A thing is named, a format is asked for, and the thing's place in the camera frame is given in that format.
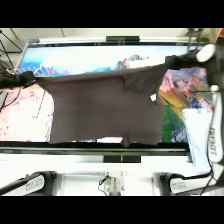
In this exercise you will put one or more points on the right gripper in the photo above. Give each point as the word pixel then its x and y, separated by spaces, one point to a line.
pixel 176 61

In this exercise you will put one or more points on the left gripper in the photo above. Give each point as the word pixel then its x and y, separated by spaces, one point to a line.
pixel 26 78

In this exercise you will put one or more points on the dark grey T-shirt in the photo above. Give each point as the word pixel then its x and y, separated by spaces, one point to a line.
pixel 106 110

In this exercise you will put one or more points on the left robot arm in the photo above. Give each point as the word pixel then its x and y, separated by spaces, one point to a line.
pixel 23 185

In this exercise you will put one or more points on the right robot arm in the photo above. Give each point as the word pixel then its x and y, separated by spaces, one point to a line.
pixel 215 133

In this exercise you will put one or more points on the light blue garment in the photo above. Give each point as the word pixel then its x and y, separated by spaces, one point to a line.
pixel 197 133

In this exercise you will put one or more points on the silver frame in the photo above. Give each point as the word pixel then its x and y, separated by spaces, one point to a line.
pixel 115 181

